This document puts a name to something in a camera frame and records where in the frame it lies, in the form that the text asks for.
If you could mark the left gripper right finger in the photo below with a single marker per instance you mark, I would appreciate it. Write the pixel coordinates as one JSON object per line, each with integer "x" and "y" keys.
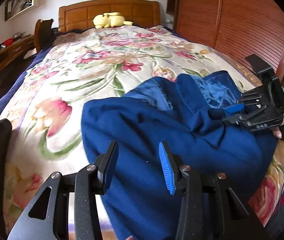
{"x": 170, "y": 162}

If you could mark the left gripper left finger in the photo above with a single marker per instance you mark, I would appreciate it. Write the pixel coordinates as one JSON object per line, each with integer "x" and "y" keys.
{"x": 106, "y": 164}

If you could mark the blue garment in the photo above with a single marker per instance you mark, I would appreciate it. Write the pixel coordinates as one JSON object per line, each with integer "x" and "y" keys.
{"x": 187, "y": 114}

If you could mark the floral blanket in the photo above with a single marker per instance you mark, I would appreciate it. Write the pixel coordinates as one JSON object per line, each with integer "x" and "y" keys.
{"x": 46, "y": 111}

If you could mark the wooden slatted wardrobe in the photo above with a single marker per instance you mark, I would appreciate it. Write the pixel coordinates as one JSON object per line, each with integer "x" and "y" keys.
{"x": 237, "y": 28}

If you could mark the blue bed sheet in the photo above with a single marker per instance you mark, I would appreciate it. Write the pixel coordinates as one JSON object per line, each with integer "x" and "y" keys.
{"x": 7, "y": 97}

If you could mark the wooden chair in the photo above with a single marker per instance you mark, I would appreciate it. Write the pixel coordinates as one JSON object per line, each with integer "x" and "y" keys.
{"x": 43, "y": 33}

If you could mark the wooden desk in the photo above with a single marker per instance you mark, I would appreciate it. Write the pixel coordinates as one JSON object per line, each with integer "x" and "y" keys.
{"x": 2, "y": 60}

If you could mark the yellow plush toy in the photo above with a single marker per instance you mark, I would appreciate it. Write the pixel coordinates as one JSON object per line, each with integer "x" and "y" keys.
{"x": 110, "y": 20}

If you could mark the white wall shelf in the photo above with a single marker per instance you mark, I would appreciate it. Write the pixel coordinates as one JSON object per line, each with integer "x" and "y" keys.
{"x": 16, "y": 8}

